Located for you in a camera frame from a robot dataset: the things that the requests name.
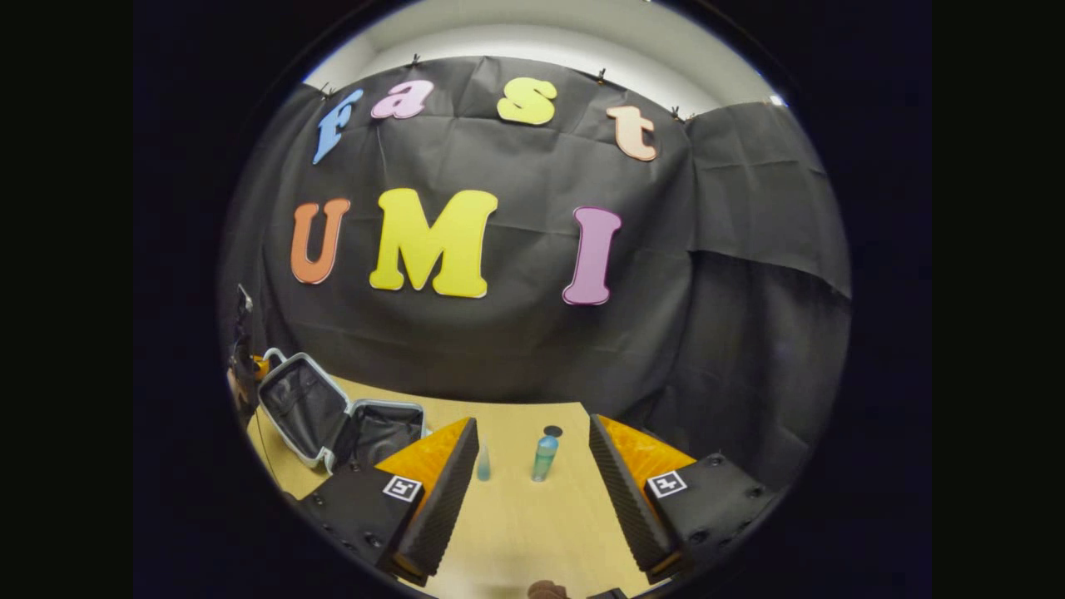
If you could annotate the light blue suitcase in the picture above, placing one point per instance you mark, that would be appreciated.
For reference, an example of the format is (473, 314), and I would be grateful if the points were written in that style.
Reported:
(304, 408)

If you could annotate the black backdrop cloth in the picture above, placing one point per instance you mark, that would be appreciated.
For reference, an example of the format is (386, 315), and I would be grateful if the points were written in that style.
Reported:
(499, 349)

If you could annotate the teal bottle with blue cap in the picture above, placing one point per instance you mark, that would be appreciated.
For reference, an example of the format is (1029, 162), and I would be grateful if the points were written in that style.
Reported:
(544, 459)

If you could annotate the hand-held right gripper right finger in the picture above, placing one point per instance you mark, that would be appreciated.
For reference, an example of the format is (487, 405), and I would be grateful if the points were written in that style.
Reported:
(624, 499)

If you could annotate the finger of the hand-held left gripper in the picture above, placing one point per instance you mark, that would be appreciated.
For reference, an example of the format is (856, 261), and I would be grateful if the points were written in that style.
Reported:
(260, 368)

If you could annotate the translucent blue skincare tube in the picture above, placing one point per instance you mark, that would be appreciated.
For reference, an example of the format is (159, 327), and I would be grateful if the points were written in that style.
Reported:
(483, 466)

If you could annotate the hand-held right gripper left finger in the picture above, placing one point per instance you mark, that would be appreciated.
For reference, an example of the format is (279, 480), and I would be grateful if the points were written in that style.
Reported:
(445, 499)

